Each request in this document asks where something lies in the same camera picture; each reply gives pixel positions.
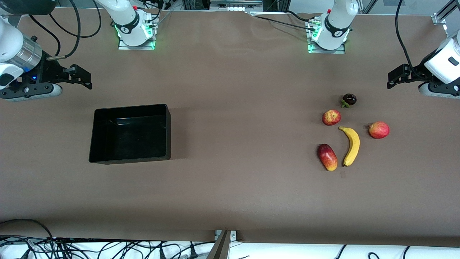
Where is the small red yellow apple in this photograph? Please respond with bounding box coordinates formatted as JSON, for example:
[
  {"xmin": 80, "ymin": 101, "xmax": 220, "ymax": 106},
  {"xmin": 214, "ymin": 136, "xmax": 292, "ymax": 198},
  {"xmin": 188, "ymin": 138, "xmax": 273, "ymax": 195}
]
[{"xmin": 322, "ymin": 109, "xmax": 341, "ymax": 126}]

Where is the black rectangular plastic tray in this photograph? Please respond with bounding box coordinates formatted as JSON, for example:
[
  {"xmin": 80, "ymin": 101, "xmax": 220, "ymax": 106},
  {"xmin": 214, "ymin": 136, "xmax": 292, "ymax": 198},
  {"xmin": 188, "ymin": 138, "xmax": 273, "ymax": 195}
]
[{"xmin": 89, "ymin": 104, "xmax": 171, "ymax": 165}]

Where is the yellow banana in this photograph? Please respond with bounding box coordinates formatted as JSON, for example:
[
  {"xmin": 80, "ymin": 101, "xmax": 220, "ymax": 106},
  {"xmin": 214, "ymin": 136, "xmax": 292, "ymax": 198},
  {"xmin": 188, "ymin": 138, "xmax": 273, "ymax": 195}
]
[{"xmin": 338, "ymin": 126, "xmax": 360, "ymax": 167}]

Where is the dark purple mangosteen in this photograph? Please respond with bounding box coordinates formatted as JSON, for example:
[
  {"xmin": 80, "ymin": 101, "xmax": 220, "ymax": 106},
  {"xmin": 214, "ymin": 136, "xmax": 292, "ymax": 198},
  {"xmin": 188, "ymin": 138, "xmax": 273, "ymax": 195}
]
[{"xmin": 340, "ymin": 93, "xmax": 357, "ymax": 108}]

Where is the round red pomegranate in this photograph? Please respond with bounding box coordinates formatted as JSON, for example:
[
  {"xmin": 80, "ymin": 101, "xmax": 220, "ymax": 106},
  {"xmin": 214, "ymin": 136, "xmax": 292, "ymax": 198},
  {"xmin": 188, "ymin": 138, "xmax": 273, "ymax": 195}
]
[{"xmin": 367, "ymin": 121, "xmax": 390, "ymax": 140}]

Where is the slanted aluminium profile bar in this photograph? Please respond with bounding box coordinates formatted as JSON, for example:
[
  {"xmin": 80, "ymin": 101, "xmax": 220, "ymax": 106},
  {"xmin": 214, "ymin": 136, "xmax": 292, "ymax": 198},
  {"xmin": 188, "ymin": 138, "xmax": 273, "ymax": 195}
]
[{"xmin": 360, "ymin": 0, "xmax": 379, "ymax": 14}]

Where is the red yellow mango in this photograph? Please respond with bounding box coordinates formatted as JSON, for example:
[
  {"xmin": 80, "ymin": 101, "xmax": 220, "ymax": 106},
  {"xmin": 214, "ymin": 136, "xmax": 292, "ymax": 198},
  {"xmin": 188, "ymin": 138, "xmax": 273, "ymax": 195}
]
[{"xmin": 317, "ymin": 144, "xmax": 338, "ymax": 172}]

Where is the brown table cover sheet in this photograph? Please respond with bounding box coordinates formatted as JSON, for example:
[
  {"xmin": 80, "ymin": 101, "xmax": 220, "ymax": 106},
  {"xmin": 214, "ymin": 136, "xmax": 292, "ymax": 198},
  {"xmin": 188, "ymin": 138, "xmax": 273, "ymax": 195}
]
[{"xmin": 0, "ymin": 8, "xmax": 460, "ymax": 248}]

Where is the grey power strip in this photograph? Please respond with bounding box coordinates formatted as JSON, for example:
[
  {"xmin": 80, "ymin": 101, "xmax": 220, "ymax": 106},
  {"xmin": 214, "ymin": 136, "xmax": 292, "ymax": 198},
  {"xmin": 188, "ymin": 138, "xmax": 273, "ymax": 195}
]
[{"xmin": 210, "ymin": 0, "xmax": 263, "ymax": 12}]

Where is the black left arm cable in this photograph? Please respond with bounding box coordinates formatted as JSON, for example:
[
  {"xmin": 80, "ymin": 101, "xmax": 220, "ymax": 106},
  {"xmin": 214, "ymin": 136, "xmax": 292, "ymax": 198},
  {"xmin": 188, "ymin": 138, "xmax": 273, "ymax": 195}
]
[{"xmin": 395, "ymin": 0, "xmax": 425, "ymax": 82}]

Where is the black cable with metal plug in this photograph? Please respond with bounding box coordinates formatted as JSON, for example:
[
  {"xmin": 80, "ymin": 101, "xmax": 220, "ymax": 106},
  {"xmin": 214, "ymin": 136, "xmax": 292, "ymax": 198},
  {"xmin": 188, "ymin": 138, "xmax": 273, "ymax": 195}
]
[{"xmin": 46, "ymin": 0, "xmax": 82, "ymax": 61}]

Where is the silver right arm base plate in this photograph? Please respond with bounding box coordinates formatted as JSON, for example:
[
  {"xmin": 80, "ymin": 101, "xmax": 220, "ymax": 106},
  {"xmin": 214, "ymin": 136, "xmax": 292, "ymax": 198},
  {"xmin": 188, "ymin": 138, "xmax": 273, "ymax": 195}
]
[{"xmin": 117, "ymin": 14, "xmax": 159, "ymax": 50}]

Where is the aluminium corner frame profile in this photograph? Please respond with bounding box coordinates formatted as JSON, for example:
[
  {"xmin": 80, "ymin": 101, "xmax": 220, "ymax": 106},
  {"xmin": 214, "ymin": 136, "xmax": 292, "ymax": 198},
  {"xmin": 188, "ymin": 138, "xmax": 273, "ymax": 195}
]
[{"xmin": 432, "ymin": 0, "xmax": 460, "ymax": 36}]

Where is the thin black looping arm cable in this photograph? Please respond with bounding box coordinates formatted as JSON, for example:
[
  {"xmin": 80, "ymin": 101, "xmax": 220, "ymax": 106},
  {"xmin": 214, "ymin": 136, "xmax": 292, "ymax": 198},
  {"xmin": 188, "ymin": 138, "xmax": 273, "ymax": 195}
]
[{"xmin": 49, "ymin": 0, "xmax": 102, "ymax": 38}]

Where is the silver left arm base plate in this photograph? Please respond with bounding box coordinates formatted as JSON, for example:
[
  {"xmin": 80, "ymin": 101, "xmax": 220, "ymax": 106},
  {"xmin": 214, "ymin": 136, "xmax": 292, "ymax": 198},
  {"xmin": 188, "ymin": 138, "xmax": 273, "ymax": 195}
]
[{"xmin": 307, "ymin": 17, "xmax": 348, "ymax": 54}]

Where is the black right base cable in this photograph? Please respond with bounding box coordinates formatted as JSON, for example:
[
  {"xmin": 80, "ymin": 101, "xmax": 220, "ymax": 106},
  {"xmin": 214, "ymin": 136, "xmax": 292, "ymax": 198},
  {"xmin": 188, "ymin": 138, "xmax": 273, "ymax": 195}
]
[{"xmin": 142, "ymin": 0, "xmax": 171, "ymax": 23}]

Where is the black cable across table edge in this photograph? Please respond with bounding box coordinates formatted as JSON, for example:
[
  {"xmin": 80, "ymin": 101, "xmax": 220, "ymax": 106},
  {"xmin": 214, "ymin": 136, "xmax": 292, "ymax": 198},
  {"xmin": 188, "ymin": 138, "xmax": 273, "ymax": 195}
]
[{"xmin": 250, "ymin": 14, "xmax": 319, "ymax": 33}]

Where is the large black floor cable loop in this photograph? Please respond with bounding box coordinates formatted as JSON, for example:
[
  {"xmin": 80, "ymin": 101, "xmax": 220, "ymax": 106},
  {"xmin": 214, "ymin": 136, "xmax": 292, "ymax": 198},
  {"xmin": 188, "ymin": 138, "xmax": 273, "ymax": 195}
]
[{"xmin": 0, "ymin": 218, "xmax": 55, "ymax": 240}]

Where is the silver metal edge bracket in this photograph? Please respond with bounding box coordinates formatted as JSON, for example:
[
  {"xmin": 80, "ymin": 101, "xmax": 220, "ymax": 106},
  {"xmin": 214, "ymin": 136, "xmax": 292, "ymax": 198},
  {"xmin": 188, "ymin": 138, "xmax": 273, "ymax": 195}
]
[{"xmin": 215, "ymin": 230, "xmax": 237, "ymax": 241}]

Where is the dark grey slanted post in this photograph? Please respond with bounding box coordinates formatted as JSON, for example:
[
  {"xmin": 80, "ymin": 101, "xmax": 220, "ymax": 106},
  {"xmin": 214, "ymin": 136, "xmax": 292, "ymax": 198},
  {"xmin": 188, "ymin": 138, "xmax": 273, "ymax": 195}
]
[{"xmin": 206, "ymin": 230, "xmax": 231, "ymax": 259}]

